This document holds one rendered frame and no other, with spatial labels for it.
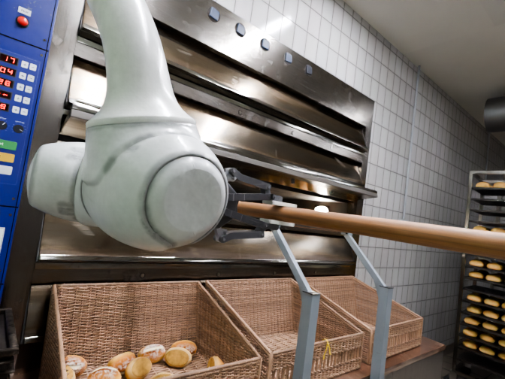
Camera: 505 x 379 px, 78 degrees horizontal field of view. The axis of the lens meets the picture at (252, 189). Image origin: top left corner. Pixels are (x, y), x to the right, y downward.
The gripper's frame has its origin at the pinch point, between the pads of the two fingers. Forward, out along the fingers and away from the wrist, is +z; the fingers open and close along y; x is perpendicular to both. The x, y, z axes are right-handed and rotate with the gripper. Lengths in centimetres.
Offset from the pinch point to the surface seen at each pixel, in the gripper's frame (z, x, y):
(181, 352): 16, -57, 54
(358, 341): 85, -29, 48
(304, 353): 37, -19, 41
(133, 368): -2, -54, 54
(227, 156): 27, -64, -21
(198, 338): 29, -67, 54
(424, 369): 144, -24, 69
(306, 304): 37.0, -20.2, 26.9
